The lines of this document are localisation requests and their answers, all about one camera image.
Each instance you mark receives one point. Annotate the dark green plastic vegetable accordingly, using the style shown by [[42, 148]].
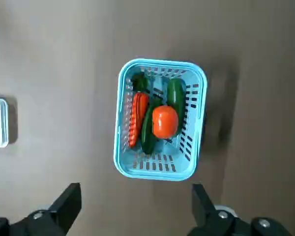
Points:
[[140, 82]]

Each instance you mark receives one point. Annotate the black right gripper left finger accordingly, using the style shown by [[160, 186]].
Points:
[[51, 221]]

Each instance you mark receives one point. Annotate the orange-red plastic tomato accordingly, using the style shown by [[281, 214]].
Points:
[[165, 121]]

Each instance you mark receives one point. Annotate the light blue plastic basket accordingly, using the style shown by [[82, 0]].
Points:
[[127, 169]]

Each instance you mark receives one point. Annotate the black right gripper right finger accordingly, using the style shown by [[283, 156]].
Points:
[[211, 223]]

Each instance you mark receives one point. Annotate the orange ridged plastic carrot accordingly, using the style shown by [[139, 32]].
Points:
[[137, 115]]

